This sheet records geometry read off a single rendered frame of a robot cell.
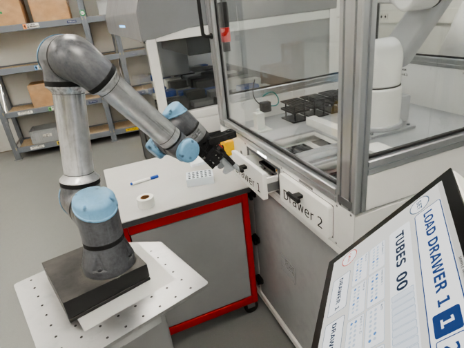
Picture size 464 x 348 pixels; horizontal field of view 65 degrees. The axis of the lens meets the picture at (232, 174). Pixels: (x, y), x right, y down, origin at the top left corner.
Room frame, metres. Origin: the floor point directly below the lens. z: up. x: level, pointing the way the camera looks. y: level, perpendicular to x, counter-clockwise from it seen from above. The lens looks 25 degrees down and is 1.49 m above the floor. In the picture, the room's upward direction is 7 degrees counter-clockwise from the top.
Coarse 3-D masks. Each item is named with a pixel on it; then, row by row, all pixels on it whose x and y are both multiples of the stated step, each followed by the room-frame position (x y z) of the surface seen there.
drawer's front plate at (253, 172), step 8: (232, 152) 1.45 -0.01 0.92; (240, 160) 1.37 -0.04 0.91; (248, 160) 1.32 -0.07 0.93; (248, 168) 1.30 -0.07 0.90; (256, 168) 1.23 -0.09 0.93; (240, 176) 1.38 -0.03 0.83; (248, 176) 1.31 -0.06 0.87; (256, 176) 1.23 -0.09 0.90; (264, 176) 1.18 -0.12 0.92; (248, 184) 1.31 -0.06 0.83; (256, 184) 1.24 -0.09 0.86; (264, 184) 1.18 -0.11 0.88; (256, 192) 1.24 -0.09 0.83; (264, 192) 1.18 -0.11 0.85
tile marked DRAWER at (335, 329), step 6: (342, 318) 0.42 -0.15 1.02; (330, 324) 0.44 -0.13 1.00; (336, 324) 0.42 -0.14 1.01; (342, 324) 0.41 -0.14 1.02; (330, 330) 0.42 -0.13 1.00; (336, 330) 0.41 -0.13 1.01; (342, 330) 0.40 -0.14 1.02; (324, 336) 0.42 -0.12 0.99; (330, 336) 0.41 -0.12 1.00; (336, 336) 0.40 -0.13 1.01; (324, 342) 0.41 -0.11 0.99; (330, 342) 0.39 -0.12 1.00; (336, 342) 0.38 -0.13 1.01
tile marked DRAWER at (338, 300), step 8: (336, 280) 0.54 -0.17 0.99; (344, 280) 0.51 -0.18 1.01; (336, 288) 0.51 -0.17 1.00; (344, 288) 0.49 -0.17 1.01; (336, 296) 0.49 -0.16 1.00; (344, 296) 0.47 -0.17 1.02; (336, 304) 0.47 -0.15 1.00; (344, 304) 0.45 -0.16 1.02; (328, 312) 0.47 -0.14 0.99; (336, 312) 0.45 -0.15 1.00
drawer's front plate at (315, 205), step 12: (288, 180) 1.12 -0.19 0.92; (300, 192) 1.04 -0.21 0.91; (312, 192) 1.01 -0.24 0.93; (288, 204) 1.12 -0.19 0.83; (312, 204) 0.98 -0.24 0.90; (324, 204) 0.92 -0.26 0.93; (300, 216) 1.05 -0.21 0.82; (312, 216) 0.98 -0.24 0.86; (324, 216) 0.92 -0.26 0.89; (324, 228) 0.92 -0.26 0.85
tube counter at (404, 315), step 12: (396, 276) 0.41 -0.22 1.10; (408, 276) 0.39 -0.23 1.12; (396, 288) 0.39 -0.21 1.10; (408, 288) 0.37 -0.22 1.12; (396, 300) 0.37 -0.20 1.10; (408, 300) 0.35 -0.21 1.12; (396, 312) 0.35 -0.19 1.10; (408, 312) 0.33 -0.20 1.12; (396, 324) 0.33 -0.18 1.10; (408, 324) 0.31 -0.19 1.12; (396, 336) 0.31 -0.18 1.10; (408, 336) 0.30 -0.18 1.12
